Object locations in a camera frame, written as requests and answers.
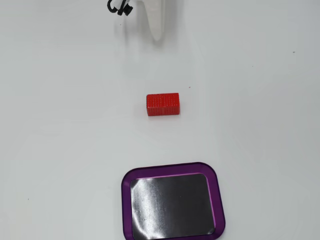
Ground black cable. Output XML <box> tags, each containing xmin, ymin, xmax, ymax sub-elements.
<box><xmin>107</xmin><ymin>0</ymin><xmax>126</xmax><ymax>13</ymax></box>

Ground purple tray with black base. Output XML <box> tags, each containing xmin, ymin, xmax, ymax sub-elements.
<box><xmin>121</xmin><ymin>161</ymin><xmax>227</xmax><ymax>240</ymax></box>

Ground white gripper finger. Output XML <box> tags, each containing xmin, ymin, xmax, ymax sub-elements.
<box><xmin>136</xmin><ymin>0</ymin><xmax>169</xmax><ymax>42</ymax></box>

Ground black knob connector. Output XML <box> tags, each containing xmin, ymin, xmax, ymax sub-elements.
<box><xmin>117</xmin><ymin>4</ymin><xmax>134</xmax><ymax>17</ymax></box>

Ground red perforated block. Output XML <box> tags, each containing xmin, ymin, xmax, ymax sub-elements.
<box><xmin>146</xmin><ymin>92</ymin><xmax>181</xmax><ymax>117</ymax></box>

